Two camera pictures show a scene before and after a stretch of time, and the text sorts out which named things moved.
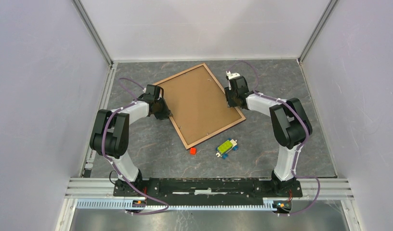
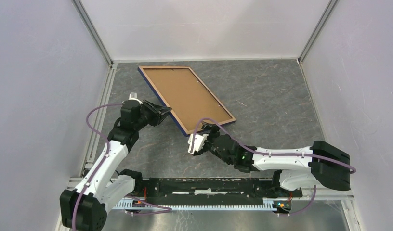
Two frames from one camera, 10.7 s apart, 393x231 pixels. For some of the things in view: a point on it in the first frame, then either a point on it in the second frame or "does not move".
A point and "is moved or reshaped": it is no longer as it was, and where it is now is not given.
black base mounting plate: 211,188 does not move
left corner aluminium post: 91,28 does not move
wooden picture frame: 198,105 is moved or reshaped
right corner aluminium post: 327,12 does not move
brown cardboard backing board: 198,105 is moved or reshaped
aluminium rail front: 330,189 does not move
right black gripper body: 230,96 to 209,146
